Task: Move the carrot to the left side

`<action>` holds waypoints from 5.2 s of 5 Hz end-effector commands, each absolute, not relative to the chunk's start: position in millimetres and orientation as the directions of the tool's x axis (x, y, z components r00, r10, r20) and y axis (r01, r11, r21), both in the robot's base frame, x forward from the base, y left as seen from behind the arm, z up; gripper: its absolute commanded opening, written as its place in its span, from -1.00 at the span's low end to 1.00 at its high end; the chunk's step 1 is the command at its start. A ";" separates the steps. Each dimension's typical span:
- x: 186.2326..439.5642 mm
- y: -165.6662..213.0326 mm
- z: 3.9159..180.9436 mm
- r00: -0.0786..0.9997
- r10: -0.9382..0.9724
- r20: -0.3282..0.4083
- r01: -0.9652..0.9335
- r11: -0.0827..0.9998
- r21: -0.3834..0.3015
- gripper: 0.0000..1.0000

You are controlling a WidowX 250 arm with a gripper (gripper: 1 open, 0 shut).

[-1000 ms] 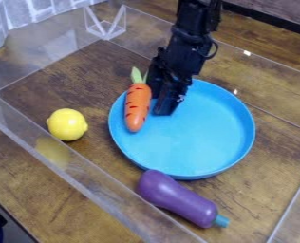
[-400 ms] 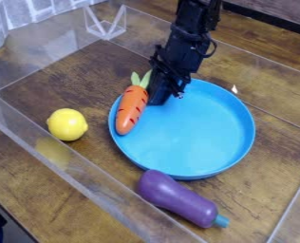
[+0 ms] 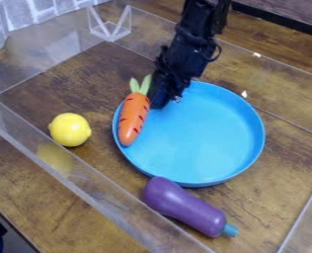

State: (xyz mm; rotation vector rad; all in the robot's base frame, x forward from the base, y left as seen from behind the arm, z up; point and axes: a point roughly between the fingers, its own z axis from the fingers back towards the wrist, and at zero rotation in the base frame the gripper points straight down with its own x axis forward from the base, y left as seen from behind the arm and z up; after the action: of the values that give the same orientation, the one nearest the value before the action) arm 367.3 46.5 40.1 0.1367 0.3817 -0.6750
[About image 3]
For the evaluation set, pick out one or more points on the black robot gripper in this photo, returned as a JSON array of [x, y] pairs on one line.
[[180, 62]]

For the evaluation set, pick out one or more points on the orange toy carrot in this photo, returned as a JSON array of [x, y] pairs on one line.
[[134, 112]]

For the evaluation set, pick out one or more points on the blue plastic plate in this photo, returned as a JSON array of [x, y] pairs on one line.
[[202, 141]]

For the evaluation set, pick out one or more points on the yellow toy lemon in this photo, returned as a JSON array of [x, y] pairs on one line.
[[69, 129]]

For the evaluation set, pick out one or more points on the purple toy eggplant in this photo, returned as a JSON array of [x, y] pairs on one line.
[[171, 201]]

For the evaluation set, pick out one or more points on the clear acrylic enclosure wall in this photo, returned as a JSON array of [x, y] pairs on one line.
[[73, 198]]

